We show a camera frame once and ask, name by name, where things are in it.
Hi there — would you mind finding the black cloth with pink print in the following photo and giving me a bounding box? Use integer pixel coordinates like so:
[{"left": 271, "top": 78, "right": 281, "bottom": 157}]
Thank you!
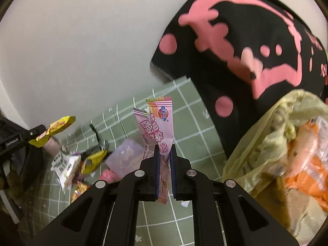
[{"left": 151, "top": 0, "right": 328, "bottom": 159}]

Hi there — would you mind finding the yellow plastic bag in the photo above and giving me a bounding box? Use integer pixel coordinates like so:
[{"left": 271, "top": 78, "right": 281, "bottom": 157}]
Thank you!
[{"left": 222, "top": 88, "right": 328, "bottom": 245}]

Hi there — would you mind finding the yellow and black wrapper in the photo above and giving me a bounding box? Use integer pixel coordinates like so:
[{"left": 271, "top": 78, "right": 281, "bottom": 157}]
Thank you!
[{"left": 81, "top": 149, "right": 108, "bottom": 176}]

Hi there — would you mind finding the pink plastic packet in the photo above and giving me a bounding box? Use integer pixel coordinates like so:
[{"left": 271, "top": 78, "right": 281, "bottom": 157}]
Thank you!
[{"left": 99, "top": 169, "right": 123, "bottom": 182}]

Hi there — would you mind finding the dark backpack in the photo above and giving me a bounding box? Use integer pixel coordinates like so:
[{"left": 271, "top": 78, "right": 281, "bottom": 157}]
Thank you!
[{"left": 0, "top": 115, "right": 45, "bottom": 236}]

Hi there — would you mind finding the yellow snack wrapper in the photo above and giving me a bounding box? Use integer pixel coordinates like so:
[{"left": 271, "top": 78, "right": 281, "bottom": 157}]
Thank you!
[{"left": 28, "top": 116, "right": 76, "bottom": 148}]

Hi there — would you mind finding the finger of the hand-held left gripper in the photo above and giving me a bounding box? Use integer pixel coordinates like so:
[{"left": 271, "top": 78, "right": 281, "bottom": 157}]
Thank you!
[{"left": 19, "top": 124, "right": 53, "bottom": 143}]

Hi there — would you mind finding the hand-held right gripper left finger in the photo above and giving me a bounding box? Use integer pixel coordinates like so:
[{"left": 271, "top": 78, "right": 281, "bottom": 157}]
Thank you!
[{"left": 28, "top": 144, "right": 161, "bottom": 246}]

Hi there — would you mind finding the red snack wrapper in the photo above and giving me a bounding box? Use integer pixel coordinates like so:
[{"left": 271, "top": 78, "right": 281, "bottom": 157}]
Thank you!
[{"left": 70, "top": 181, "right": 90, "bottom": 203}]

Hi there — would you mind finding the orange snack wrapper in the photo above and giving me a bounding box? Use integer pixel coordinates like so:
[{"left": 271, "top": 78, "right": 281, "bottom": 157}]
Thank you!
[{"left": 282, "top": 122, "right": 328, "bottom": 205}]

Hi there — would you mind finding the pale purple translucent wrapper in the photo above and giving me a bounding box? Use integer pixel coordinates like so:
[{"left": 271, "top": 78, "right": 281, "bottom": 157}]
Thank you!
[{"left": 105, "top": 138, "right": 145, "bottom": 178}]

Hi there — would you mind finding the long pink candy wrapper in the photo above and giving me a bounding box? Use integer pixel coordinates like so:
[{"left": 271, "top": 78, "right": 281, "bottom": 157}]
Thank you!
[{"left": 133, "top": 96, "right": 175, "bottom": 205}]

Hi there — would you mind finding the green checked tablecloth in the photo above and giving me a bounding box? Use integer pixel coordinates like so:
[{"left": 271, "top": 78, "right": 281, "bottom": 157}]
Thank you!
[{"left": 23, "top": 76, "right": 226, "bottom": 246}]

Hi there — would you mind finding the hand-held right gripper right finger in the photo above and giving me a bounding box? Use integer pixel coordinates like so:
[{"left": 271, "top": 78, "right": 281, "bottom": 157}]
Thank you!
[{"left": 170, "top": 144, "right": 300, "bottom": 246}]

